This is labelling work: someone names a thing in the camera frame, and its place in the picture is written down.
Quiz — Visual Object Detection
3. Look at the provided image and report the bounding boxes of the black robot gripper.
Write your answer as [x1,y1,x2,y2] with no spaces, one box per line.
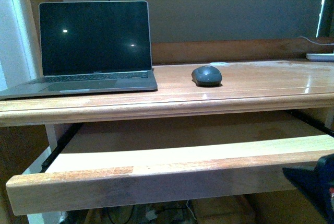
[282,154,333,223]

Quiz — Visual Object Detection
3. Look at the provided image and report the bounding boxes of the dark grey computer mouse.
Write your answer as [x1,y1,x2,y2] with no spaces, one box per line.
[192,65,222,87]

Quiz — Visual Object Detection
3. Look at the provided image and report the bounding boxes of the cardboard box under desk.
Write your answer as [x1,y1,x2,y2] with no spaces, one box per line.
[192,195,256,223]

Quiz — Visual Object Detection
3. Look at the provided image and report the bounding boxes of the white desk lamp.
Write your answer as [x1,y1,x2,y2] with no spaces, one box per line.
[306,0,333,62]

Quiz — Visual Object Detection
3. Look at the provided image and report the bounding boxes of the white round desk disc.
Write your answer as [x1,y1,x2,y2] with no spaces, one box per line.
[210,62,228,66]

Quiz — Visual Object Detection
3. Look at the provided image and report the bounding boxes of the wooden pull-out keyboard tray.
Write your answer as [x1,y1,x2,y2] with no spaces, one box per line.
[6,115,333,215]

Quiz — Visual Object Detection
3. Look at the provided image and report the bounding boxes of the grey open laptop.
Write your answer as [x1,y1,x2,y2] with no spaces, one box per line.
[1,1,158,99]

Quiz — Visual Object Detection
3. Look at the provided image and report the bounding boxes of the black right drawer rail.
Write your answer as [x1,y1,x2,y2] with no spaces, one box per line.
[286,110,333,137]

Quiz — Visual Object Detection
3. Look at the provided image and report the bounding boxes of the white lamp cable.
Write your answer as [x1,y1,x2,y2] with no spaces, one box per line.
[299,35,334,46]

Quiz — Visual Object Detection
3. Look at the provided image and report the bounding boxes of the black cables under desk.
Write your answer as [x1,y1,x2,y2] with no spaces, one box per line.
[106,204,136,224]

